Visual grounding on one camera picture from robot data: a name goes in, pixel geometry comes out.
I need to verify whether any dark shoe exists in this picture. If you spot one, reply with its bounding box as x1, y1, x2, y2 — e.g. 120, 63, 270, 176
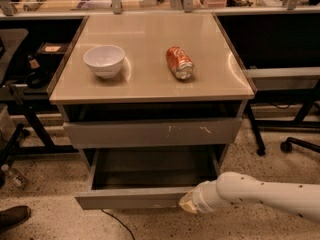
0, 205, 31, 232

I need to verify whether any grey top drawer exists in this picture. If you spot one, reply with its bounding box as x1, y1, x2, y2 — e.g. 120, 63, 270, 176
63, 118, 242, 149

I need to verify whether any white bowl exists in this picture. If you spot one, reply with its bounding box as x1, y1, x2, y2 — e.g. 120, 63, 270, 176
83, 45, 125, 79

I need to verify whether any black floor cable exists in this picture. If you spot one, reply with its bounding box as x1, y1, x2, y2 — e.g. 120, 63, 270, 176
100, 209, 137, 240

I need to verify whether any orange soda can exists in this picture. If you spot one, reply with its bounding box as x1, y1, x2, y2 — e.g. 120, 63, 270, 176
166, 46, 194, 80

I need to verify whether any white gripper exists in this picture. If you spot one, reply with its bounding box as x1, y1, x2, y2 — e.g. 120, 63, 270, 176
179, 181, 220, 214

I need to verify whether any grey drawer cabinet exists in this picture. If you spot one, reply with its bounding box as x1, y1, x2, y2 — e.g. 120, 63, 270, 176
46, 12, 258, 172

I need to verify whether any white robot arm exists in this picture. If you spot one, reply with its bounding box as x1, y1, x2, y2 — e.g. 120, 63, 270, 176
179, 172, 320, 223

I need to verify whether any black office chair base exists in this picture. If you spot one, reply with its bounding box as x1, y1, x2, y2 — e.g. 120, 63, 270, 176
280, 137, 320, 153

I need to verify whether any grey drawer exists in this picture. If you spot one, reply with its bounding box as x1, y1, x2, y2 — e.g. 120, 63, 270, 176
76, 145, 217, 210
63, 118, 242, 149

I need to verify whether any clear plastic bottle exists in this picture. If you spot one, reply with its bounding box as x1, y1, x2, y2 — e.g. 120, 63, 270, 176
1, 164, 27, 189

